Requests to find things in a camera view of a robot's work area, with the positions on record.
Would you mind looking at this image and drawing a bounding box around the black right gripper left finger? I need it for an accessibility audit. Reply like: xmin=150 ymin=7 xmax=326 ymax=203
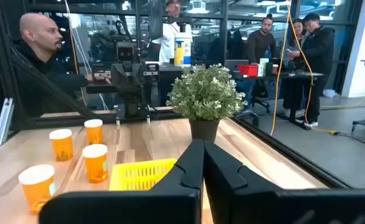
xmin=39 ymin=139 xmax=204 ymax=224

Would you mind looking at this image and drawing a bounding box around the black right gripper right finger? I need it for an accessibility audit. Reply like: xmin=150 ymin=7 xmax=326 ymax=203
xmin=203 ymin=140 xmax=365 ymax=224

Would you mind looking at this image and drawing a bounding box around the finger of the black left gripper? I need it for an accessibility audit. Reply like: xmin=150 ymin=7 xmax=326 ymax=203
xmin=110 ymin=65 xmax=128 ymax=94
xmin=127 ymin=65 xmax=145 ymax=94

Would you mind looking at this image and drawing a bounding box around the yellow plastic basket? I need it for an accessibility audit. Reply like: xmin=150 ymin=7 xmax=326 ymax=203
xmin=108 ymin=157 xmax=178 ymax=192

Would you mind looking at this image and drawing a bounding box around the orange pill bottle white cap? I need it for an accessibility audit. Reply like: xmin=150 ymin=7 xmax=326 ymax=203
xmin=82 ymin=143 xmax=109 ymax=184
xmin=17 ymin=164 xmax=57 ymax=216
xmin=83 ymin=118 xmax=104 ymax=146

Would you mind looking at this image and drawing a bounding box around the person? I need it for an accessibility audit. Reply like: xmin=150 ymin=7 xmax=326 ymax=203
xmin=282 ymin=17 xmax=308 ymax=118
xmin=152 ymin=0 xmax=193 ymax=65
xmin=235 ymin=14 xmax=277 ymax=111
xmin=11 ymin=12 xmax=90 ymax=119
xmin=290 ymin=12 xmax=336 ymax=128

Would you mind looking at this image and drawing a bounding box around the disinfecting wipes canister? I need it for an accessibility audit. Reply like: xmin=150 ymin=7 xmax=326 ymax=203
xmin=174 ymin=23 xmax=192 ymax=68

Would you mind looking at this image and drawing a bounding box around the artificial plant in black pot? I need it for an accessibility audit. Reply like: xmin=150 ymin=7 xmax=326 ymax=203
xmin=166 ymin=63 xmax=248 ymax=143

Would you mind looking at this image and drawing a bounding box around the grey laptop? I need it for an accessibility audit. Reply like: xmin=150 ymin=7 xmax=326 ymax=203
xmin=224 ymin=59 xmax=250 ymax=73

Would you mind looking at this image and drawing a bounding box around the black office chair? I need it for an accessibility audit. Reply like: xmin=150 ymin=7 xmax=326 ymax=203
xmin=250 ymin=79 xmax=272 ymax=114

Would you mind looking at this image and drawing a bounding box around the red plastic box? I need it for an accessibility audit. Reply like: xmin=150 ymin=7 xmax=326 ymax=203
xmin=237 ymin=63 xmax=260 ymax=78

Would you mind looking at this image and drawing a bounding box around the white carton box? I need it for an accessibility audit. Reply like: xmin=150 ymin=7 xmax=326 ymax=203
xmin=257 ymin=57 xmax=270 ymax=77

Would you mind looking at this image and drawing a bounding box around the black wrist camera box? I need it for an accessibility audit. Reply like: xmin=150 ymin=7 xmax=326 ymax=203
xmin=115 ymin=41 xmax=137 ymax=63

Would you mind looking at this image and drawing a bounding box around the silver aluminium bracket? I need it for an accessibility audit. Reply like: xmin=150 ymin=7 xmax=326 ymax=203
xmin=0 ymin=97 xmax=15 ymax=147

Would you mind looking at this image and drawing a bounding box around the yellow extension cable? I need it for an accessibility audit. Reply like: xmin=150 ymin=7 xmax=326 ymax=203
xmin=269 ymin=0 xmax=339 ymax=136

